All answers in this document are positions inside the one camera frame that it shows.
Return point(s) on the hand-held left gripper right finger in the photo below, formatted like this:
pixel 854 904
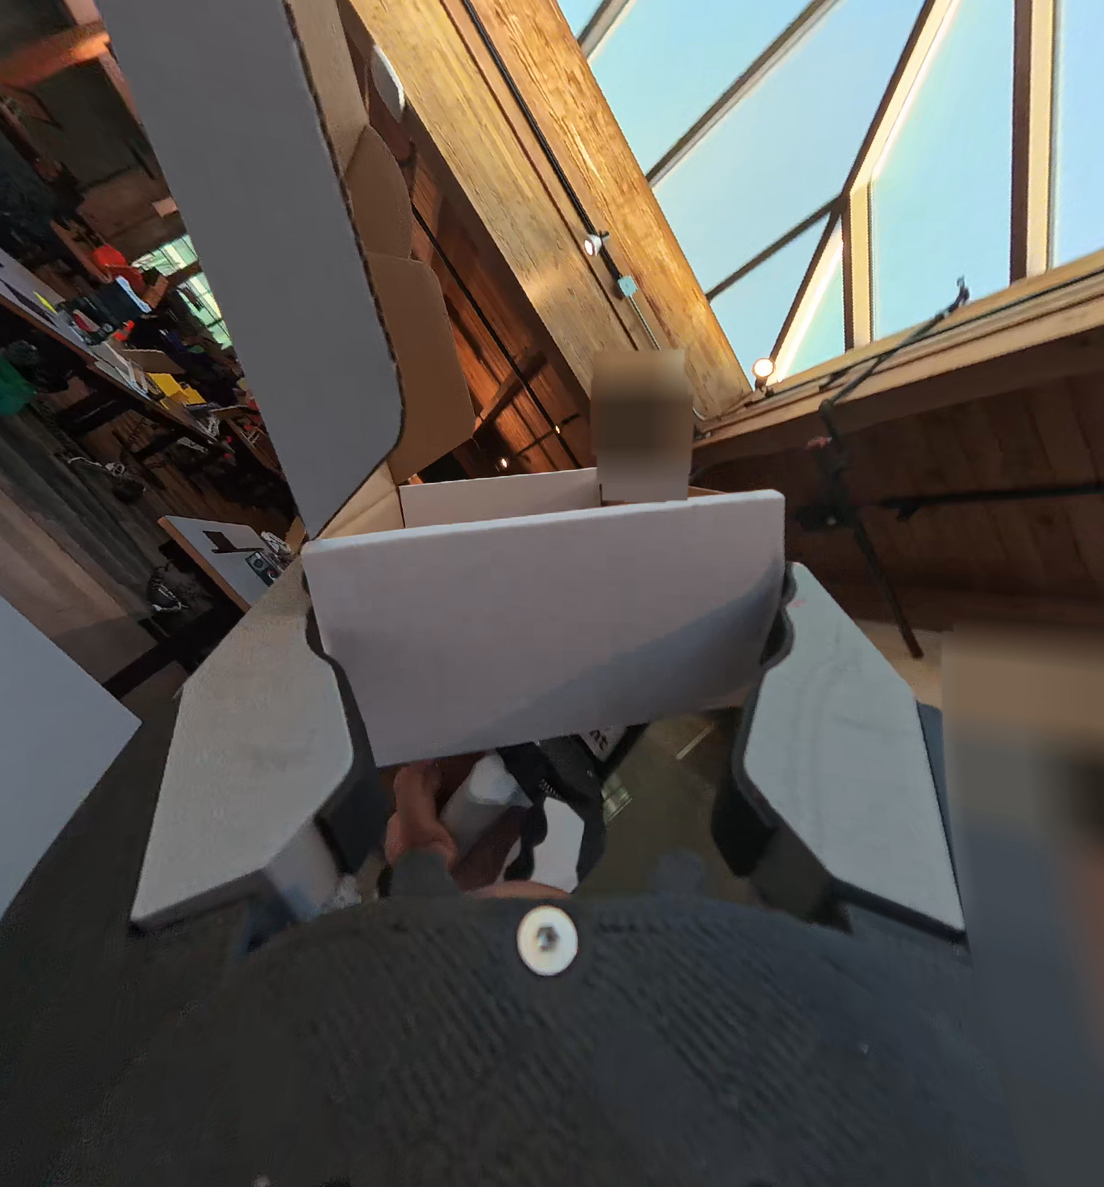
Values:
pixel 839 760

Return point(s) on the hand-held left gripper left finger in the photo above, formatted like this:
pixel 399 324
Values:
pixel 245 760

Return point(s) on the small white cardboard box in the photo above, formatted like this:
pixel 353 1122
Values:
pixel 533 631

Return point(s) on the person's right hand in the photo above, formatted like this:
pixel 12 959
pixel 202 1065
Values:
pixel 417 816

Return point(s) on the white table with wooden edge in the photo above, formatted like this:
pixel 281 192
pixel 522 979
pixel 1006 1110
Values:
pixel 226 571

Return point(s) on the black light stand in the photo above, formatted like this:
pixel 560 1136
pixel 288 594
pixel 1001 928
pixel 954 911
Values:
pixel 820 515

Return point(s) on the track spot lamp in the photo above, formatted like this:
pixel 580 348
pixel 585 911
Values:
pixel 594 244
pixel 761 369

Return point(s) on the cluttered workshop benches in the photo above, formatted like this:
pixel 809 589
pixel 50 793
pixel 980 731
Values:
pixel 96 307

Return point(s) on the glass skylight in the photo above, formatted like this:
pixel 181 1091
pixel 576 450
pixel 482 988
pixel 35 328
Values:
pixel 764 139

